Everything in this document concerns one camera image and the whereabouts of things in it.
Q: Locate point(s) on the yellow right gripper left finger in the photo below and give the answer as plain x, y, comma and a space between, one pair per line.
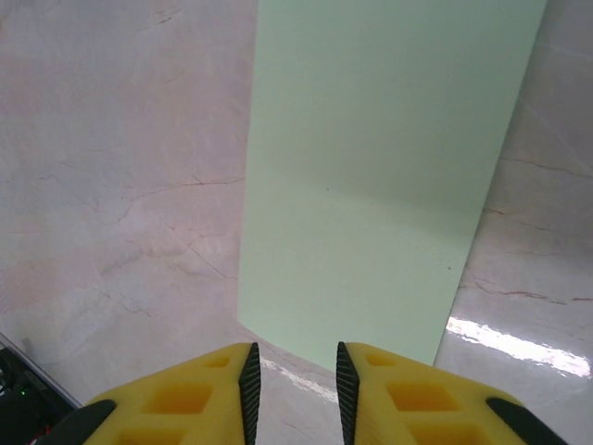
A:
185, 403

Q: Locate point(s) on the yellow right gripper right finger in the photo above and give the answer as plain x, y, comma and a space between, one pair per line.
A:
417, 403

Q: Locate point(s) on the light green paper sheet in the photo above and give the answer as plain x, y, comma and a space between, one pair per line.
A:
370, 162

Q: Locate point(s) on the wide aluminium frame rail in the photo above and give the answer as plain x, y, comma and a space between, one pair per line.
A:
46, 379

